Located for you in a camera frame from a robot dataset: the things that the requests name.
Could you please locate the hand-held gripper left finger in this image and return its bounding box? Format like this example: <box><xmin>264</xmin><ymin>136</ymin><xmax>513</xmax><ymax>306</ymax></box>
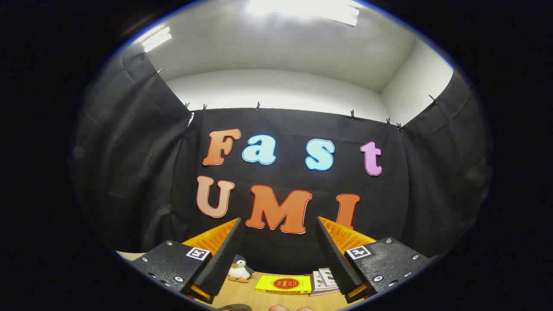
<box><xmin>130</xmin><ymin>217</ymin><xmax>242</xmax><ymax>305</ymax></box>

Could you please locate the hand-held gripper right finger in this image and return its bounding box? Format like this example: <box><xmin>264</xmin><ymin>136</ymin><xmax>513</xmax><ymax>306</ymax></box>
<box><xmin>315</xmin><ymin>216</ymin><xmax>430</xmax><ymax>304</ymax></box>

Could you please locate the blue white penguin plush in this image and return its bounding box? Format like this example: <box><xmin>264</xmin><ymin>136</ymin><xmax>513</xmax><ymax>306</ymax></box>
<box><xmin>227</xmin><ymin>255</ymin><xmax>255</xmax><ymax>283</ymax></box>

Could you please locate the plain white book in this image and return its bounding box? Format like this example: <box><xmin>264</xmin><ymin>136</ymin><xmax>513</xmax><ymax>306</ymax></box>
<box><xmin>309</xmin><ymin>285</ymin><xmax>340</xmax><ymax>297</ymax></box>

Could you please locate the yellow book red circle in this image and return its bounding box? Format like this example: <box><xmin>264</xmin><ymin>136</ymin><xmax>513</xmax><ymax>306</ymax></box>
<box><xmin>255</xmin><ymin>275</ymin><xmax>312</xmax><ymax>295</ymax></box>

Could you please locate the black backdrop cloth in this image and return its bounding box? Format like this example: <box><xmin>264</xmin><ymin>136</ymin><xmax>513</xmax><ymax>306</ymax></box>
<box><xmin>71</xmin><ymin>41</ymin><xmax>493</xmax><ymax>277</ymax></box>

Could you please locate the row of black cloth clips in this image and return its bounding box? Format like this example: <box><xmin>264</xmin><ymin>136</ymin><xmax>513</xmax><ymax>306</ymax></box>
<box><xmin>153</xmin><ymin>67</ymin><xmax>439</xmax><ymax>131</ymax></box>

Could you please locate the long ceiling light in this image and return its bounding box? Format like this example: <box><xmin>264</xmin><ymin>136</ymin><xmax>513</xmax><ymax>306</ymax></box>
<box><xmin>246</xmin><ymin>0</ymin><xmax>360</xmax><ymax>27</ymax></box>
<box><xmin>140</xmin><ymin>26</ymin><xmax>172</xmax><ymax>53</ymax></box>

